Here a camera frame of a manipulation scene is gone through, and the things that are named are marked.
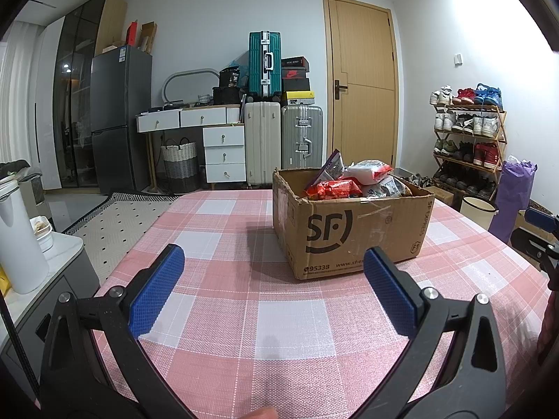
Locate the white and red snack packet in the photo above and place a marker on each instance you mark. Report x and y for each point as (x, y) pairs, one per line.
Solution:
(367, 172)

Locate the flat cardboard piece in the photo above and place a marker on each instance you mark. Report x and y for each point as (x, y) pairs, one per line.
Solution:
(148, 37)

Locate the purple candy packet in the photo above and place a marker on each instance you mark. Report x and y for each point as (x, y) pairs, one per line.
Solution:
(332, 163)

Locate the dark glass cabinet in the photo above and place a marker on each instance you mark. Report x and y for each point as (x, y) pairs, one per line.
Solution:
(74, 96)

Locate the pink checked tablecloth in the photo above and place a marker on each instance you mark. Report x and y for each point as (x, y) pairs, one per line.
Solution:
(227, 270)

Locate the yellow and black shoe box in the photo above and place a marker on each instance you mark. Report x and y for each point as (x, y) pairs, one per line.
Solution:
(298, 98)

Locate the pile of shoes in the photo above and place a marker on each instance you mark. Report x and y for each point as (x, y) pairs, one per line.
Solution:
(415, 180)

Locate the red and black shoe box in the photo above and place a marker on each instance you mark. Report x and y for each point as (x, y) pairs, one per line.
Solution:
(295, 74)

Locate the white drawer unit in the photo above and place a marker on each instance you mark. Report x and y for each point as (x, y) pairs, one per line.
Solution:
(225, 152)

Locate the woven laundry basket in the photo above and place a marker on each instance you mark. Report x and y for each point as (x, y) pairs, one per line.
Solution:
(180, 166)

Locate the cream waste bin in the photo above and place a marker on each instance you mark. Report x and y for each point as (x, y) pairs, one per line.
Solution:
(478, 214)

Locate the oval mirror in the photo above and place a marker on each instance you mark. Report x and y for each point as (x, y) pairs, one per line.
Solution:
(187, 85)

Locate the silver suitcase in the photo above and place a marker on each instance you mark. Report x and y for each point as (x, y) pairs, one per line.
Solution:
(301, 139)

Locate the red flat box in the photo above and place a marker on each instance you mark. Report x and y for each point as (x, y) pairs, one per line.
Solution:
(132, 34)

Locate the grey refrigerator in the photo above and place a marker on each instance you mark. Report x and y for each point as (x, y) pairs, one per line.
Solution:
(118, 122)

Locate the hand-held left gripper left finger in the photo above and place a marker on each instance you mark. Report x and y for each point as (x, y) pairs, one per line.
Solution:
(157, 292)

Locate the white suitcase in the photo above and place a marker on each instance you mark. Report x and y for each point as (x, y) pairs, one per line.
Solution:
(262, 144)

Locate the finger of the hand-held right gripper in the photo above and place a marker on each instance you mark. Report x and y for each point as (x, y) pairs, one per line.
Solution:
(528, 242)
(541, 218)

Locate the white dotted rug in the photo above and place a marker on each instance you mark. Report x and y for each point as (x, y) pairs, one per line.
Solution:
(113, 227)

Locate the brown cardboard box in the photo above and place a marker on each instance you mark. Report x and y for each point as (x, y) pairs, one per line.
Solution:
(332, 235)

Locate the person's left hand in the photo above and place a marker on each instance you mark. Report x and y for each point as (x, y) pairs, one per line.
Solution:
(262, 413)

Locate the wooden door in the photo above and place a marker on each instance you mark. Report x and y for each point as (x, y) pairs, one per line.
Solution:
(362, 96)

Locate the purple bag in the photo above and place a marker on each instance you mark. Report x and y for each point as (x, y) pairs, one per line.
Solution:
(513, 196)

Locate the person's right hand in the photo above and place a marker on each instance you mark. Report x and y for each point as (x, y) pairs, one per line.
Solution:
(550, 327)

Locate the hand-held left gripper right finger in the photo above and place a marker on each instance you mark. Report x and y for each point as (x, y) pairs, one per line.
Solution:
(391, 290)

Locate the grey side table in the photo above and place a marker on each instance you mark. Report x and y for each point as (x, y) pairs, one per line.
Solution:
(65, 266)

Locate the white kettle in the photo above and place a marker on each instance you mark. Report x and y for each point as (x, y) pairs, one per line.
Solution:
(19, 244)

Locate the black printed bag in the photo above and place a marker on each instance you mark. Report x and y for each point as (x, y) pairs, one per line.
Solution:
(230, 77)

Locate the teal suitcase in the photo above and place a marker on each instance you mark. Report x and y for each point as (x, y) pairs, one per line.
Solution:
(262, 65)

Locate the white desk with drawers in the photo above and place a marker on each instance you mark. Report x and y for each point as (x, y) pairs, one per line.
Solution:
(192, 118)

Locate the wooden shoe rack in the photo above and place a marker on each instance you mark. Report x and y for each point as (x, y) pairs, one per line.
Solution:
(502, 139)

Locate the small brown box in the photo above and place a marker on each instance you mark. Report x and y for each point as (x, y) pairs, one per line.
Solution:
(440, 195)

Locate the plain black shoe box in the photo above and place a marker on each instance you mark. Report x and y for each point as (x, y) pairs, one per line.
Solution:
(296, 85)

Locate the grey snack packet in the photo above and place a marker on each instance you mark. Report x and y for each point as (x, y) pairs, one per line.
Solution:
(386, 187)

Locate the white wall switch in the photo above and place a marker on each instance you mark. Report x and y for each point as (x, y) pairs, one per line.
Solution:
(458, 59)

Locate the yellow bag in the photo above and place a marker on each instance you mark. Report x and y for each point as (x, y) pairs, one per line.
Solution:
(4, 281)

